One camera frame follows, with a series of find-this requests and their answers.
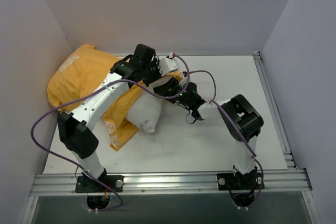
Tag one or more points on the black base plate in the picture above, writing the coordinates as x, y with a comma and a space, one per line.
87, 185
237, 181

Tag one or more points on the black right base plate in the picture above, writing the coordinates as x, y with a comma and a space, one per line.
237, 181

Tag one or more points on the yellow pillowcase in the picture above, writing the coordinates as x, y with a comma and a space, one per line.
80, 75

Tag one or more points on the white pillow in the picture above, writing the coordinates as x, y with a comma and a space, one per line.
145, 112

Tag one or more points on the aluminium rail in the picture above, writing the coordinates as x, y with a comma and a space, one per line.
170, 183
290, 161
193, 53

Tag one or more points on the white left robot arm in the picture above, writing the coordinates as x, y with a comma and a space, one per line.
75, 128

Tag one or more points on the aluminium right side rail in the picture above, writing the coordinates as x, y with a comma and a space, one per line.
290, 161

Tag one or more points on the aluminium back rail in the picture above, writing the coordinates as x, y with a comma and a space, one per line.
193, 53

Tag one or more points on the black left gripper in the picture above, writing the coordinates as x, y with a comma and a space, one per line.
151, 77

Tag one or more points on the aluminium front rail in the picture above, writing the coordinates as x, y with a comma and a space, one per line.
170, 183

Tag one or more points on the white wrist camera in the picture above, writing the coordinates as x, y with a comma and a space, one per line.
168, 65
184, 76

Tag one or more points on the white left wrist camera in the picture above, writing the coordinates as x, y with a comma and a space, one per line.
168, 65

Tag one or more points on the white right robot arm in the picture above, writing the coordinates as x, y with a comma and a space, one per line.
242, 120

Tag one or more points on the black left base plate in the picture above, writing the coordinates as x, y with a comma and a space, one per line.
87, 185

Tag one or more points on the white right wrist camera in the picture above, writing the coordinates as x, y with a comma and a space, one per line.
184, 76

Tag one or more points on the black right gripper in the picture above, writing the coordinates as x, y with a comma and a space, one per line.
171, 87

